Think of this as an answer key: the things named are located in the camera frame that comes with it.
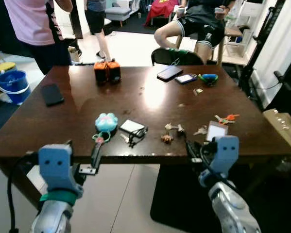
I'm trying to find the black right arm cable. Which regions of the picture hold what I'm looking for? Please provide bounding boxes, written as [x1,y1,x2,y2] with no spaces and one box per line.
[198,145,239,193]

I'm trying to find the person in black sportswear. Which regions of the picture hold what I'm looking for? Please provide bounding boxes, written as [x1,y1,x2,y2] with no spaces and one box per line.
[154,0,237,65]

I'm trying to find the light wooden board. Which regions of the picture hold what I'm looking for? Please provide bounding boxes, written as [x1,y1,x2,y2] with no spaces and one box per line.
[263,108,291,153]

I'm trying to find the red cloth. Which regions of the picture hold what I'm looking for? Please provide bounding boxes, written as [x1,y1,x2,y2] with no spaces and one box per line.
[144,0,181,28]

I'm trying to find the silver keys with black fob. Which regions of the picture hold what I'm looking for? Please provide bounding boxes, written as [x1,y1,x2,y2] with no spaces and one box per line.
[164,122,186,137]

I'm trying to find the keys with orange tag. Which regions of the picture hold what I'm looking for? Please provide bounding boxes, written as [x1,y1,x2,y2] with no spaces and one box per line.
[214,114,240,126]

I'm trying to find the yellow container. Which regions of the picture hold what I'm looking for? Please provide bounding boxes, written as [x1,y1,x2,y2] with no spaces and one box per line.
[0,62,17,74]

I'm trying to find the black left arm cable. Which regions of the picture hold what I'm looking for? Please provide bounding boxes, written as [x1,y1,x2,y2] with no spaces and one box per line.
[6,152,39,233]

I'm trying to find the white card in dark frame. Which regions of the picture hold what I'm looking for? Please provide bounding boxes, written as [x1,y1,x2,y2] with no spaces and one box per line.
[206,121,229,142]

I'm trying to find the single silver key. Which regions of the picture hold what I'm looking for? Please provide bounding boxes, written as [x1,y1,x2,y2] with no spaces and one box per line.
[192,125,209,137]

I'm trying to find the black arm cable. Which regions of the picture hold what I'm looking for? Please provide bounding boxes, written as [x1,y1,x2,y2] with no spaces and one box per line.
[6,152,39,233]
[198,145,239,193]

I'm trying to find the blue plastic bucket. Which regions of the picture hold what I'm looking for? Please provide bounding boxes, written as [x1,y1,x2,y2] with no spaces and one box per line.
[0,70,32,105]

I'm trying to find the clear plastic storage bin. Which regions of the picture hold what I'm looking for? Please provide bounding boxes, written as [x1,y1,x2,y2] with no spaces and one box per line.
[227,29,254,60]

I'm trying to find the white card with black lanyard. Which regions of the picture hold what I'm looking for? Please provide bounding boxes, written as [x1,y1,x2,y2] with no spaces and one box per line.
[119,119,149,148]

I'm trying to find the grey armchair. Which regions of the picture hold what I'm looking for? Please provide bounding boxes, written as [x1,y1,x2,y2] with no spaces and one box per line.
[104,4,132,28]

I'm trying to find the large dark phone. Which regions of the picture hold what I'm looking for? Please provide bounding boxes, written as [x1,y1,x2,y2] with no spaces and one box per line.
[156,65,184,82]

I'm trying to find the black slanted stand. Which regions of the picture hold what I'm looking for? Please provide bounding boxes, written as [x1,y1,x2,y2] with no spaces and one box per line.
[237,0,287,99]

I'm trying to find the orange and black box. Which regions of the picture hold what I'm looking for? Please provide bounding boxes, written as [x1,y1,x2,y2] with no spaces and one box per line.
[94,62,109,86]
[106,59,122,84]

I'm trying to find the black equipment case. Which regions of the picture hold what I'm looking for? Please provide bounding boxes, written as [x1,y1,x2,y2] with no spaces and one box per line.
[269,67,291,118]

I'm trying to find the person in pink shirt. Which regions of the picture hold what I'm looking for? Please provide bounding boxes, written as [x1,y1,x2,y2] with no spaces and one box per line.
[3,0,74,75]

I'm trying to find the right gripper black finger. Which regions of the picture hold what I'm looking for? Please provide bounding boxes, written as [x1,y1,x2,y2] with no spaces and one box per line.
[185,139,199,164]

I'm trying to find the light blue plush keychain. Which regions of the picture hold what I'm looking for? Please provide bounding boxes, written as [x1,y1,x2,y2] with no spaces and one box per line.
[91,113,120,146]

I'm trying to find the black chair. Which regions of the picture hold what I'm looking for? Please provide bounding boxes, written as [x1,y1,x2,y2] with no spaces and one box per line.
[151,47,205,67]

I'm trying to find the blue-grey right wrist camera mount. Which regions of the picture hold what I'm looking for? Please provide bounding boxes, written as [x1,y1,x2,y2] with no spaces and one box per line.
[199,135,240,188]

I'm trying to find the brown keychain charm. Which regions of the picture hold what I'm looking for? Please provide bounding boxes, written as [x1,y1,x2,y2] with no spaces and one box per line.
[160,134,174,145]

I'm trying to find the person in grey shirt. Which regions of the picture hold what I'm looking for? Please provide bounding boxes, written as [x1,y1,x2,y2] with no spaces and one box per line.
[84,0,113,62]

